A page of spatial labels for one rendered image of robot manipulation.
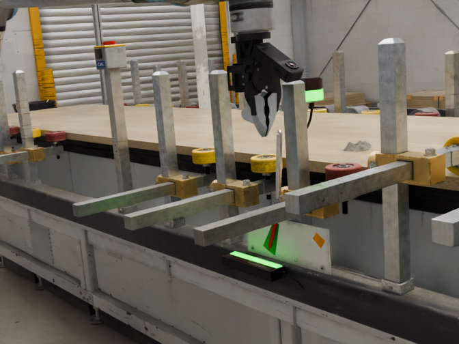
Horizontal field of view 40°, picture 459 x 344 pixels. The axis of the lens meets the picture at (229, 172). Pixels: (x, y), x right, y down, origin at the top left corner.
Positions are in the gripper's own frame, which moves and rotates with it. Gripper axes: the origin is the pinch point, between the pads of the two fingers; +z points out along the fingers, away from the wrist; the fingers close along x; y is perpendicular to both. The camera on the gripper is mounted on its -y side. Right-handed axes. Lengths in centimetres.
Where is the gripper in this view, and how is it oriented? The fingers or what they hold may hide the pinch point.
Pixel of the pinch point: (266, 130)
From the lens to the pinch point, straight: 129.9
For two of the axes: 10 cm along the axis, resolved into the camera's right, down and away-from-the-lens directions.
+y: -6.4, -1.0, 7.6
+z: 0.8, 9.8, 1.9
